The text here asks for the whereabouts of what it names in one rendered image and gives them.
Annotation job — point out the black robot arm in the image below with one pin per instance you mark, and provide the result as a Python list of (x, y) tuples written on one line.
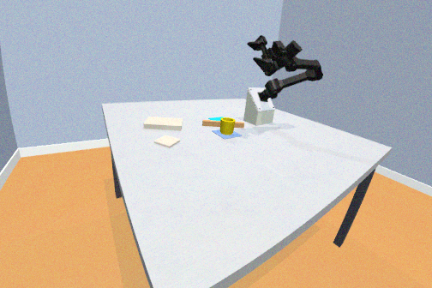
[(291, 63)]

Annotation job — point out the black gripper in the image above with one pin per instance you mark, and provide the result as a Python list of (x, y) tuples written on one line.
[(267, 63)]

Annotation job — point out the cream flat square tile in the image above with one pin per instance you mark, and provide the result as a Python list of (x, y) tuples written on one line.
[(167, 141)]

